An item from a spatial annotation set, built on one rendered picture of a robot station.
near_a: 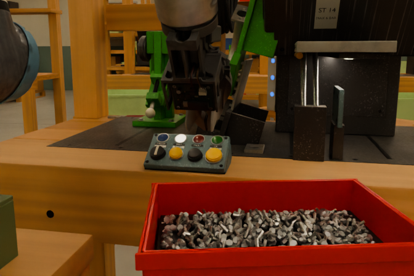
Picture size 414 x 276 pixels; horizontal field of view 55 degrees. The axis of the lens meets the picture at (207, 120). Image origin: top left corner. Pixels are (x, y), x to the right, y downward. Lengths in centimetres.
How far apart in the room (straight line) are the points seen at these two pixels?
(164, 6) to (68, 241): 35
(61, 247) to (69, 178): 23
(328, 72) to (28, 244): 77
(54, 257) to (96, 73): 92
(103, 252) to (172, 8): 124
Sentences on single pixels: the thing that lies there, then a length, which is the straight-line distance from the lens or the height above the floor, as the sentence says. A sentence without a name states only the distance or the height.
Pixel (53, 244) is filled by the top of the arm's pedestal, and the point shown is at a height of 85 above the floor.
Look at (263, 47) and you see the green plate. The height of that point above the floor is 112.
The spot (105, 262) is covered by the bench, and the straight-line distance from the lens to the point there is 161.
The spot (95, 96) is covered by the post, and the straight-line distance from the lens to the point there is 142.
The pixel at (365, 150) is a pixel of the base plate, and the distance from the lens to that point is 93.
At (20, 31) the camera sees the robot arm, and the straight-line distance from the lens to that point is 63.
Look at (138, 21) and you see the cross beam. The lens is 144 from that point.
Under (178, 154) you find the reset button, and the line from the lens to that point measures 71.
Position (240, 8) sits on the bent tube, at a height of 121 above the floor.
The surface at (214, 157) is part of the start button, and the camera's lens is 69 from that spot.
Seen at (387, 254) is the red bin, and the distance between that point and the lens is 46.
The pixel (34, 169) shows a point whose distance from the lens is 83.
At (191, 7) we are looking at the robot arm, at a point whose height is 116.
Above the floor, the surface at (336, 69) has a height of 107.
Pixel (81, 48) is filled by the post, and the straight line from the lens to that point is 143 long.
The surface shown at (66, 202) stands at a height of 83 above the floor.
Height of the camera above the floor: 111
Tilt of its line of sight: 10 degrees down
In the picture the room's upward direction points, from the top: straight up
